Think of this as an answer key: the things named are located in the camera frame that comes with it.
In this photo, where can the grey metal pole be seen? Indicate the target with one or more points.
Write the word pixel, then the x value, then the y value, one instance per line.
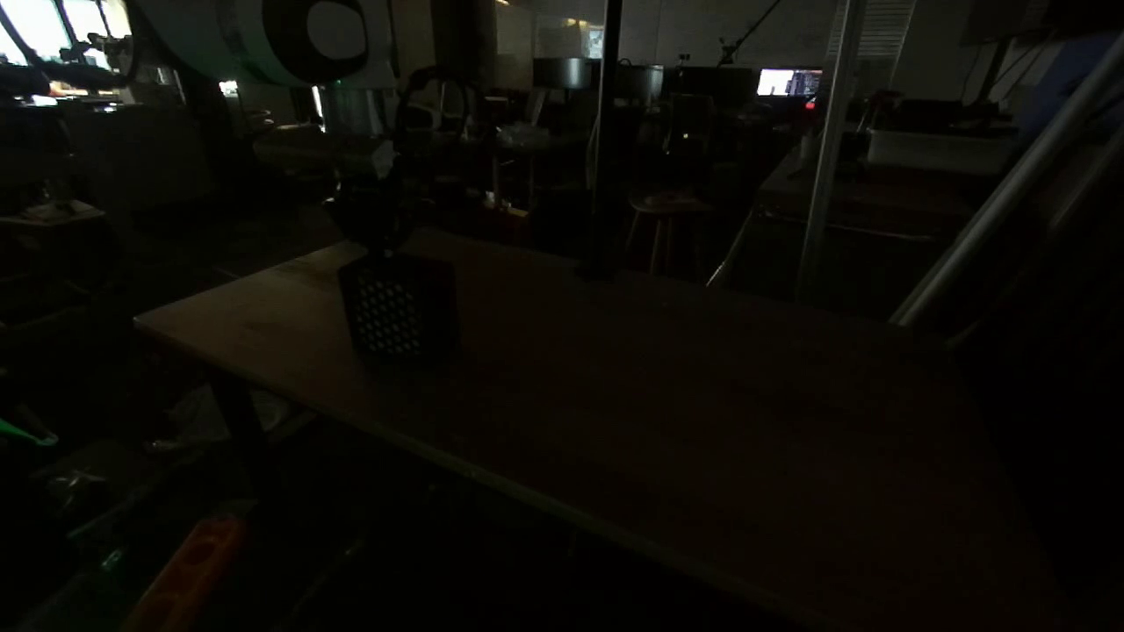
pixel 829 145

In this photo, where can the black mesh box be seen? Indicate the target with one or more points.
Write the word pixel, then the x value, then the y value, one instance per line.
pixel 402 311

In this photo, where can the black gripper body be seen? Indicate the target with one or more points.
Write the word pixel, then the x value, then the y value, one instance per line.
pixel 370 197

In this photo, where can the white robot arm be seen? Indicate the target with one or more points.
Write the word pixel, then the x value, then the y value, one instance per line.
pixel 341 52

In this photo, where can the lit computer monitor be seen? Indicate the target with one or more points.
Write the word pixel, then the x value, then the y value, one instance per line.
pixel 779 81

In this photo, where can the wooden stool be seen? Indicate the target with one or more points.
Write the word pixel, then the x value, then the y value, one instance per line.
pixel 662 214

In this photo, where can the orange tool on floor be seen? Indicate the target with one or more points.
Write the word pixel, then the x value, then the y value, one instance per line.
pixel 192 578

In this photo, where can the slanted metal bar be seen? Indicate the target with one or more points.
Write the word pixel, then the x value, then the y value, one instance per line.
pixel 1037 159

